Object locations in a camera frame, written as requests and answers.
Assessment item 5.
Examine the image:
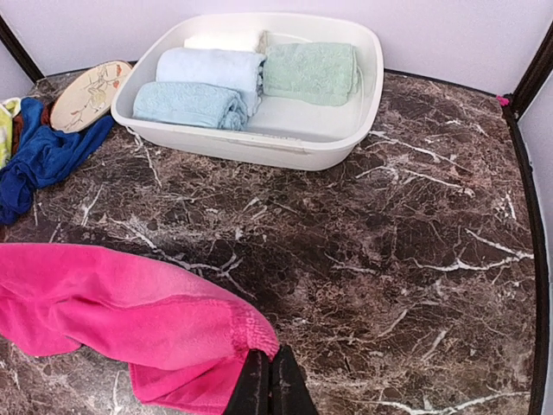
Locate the green rolled towel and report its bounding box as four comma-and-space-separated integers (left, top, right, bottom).
263, 42, 359, 106

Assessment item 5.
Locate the black frame post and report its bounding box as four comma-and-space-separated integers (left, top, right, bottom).
510, 24, 553, 120
0, 16, 45, 83

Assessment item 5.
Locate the light blue rolled towel front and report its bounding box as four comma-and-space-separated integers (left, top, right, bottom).
133, 81, 248, 131

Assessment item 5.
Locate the black right frame post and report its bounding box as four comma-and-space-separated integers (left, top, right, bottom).
510, 24, 553, 120

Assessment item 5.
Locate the pink towel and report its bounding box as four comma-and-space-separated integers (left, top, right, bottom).
1, 243, 280, 414

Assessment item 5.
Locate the black left frame post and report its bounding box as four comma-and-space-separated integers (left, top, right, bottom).
0, 16, 45, 83

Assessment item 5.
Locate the white plastic tub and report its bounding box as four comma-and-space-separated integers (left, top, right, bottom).
110, 11, 385, 172

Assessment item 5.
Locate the light blue rolled towel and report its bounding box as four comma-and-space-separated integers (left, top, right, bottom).
133, 81, 248, 131
156, 48, 266, 117

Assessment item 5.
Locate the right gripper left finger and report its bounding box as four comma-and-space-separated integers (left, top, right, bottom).
225, 350, 270, 415

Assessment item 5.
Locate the light blue rolled towel back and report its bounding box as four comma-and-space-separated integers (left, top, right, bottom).
156, 48, 266, 117

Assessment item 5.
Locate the yellow green patterned towel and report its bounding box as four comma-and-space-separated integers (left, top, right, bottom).
0, 98, 21, 168

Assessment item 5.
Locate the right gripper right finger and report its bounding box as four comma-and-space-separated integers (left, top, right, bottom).
270, 345, 319, 415

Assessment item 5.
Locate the white rolled towel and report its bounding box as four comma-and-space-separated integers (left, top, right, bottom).
183, 29, 267, 54

